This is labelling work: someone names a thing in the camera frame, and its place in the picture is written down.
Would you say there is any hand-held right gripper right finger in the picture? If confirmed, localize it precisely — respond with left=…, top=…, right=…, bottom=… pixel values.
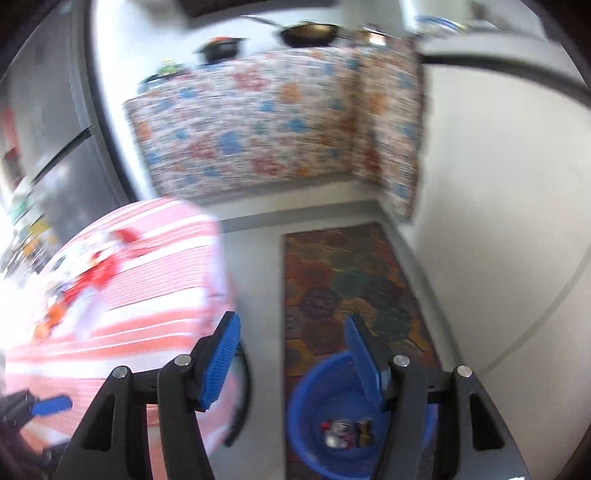
left=344, top=314, right=532, bottom=480

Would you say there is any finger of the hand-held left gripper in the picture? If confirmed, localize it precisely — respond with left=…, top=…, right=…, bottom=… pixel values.
left=30, top=394, right=74, bottom=416

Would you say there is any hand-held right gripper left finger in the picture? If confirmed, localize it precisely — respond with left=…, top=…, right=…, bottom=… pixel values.
left=54, top=312, right=242, bottom=480

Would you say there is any blue plastic basin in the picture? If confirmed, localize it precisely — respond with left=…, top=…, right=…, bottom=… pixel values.
left=286, top=353, right=437, bottom=479

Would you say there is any dark yellow snack packet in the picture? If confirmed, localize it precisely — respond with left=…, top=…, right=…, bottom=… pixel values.
left=355, top=418, right=375, bottom=448

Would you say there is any silver red crumpled wrapper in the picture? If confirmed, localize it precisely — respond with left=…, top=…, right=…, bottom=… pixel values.
left=322, top=418, right=354, bottom=449

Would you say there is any colourful hexagon patterned rug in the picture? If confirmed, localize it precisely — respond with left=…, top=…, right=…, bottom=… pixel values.
left=281, top=222, right=444, bottom=480

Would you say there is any pink white striped tablecloth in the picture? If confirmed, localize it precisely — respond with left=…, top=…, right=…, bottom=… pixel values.
left=0, top=196, right=241, bottom=480

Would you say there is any red snack wrapper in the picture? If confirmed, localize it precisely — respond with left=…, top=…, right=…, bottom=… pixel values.
left=65, top=256, right=120, bottom=303

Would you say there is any storage shelf rack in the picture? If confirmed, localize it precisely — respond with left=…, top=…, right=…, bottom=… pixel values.
left=0, top=185, right=61, bottom=278

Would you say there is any patterned cloth covered furniture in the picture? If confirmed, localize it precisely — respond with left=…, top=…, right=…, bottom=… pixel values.
left=122, top=46, right=363, bottom=201

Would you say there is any narrow printed floral cloth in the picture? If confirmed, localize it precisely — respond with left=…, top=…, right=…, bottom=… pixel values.
left=353, top=37, right=426, bottom=223

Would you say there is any grey refrigerator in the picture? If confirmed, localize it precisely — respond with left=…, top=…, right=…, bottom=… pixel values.
left=0, top=0, right=134, bottom=222

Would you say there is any dark dish with green item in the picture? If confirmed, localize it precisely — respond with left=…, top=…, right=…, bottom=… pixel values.
left=139, top=60, right=191, bottom=85

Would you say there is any black pot with red rim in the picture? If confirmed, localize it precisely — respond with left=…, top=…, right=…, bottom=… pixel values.
left=194, top=37, right=247, bottom=65

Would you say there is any steel pan with lid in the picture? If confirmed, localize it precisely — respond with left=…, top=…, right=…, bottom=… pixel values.
left=355, top=25, right=402, bottom=47

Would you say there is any black wok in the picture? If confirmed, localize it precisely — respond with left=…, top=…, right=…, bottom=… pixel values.
left=242, top=15, right=354, bottom=48

